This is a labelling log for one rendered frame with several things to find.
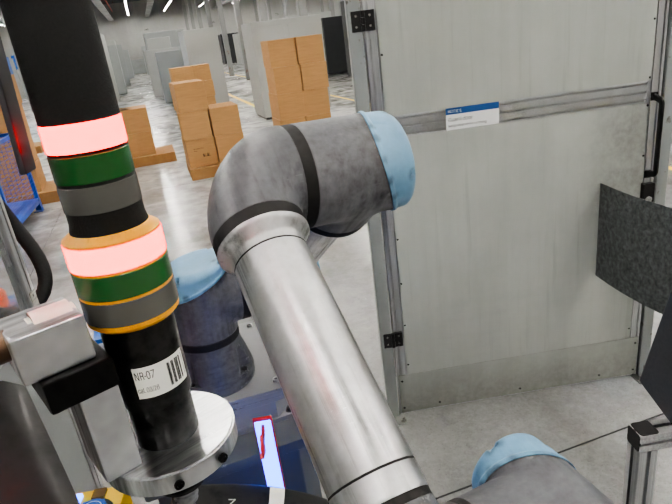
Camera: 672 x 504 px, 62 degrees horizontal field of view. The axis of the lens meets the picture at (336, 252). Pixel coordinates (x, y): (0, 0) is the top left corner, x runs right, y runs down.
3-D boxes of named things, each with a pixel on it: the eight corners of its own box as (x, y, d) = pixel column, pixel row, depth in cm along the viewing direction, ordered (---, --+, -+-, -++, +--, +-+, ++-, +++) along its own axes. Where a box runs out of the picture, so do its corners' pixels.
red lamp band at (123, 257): (87, 285, 23) (78, 258, 23) (56, 262, 26) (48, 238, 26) (182, 251, 26) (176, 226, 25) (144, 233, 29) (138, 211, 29)
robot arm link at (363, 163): (219, 267, 106) (280, 101, 57) (292, 248, 112) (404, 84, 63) (238, 327, 103) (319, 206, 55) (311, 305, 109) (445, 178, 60)
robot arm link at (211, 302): (164, 323, 102) (149, 255, 97) (235, 303, 107) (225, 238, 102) (178, 354, 92) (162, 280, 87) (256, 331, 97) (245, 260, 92)
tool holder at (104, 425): (93, 552, 24) (20, 360, 21) (48, 472, 30) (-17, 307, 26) (263, 443, 30) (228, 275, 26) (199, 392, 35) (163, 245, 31)
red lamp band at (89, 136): (58, 159, 22) (49, 128, 22) (36, 152, 24) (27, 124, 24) (140, 141, 24) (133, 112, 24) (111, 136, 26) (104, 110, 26)
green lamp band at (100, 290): (96, 313, 24) (87, 287, 23) (65, 287, 27) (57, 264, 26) (188, 276, 26) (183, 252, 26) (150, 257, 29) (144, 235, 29)
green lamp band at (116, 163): (68, 191, 23) (59, 161, 22) (45, 181, 25) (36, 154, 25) (147, 171, 24) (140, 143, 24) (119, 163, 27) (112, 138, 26)
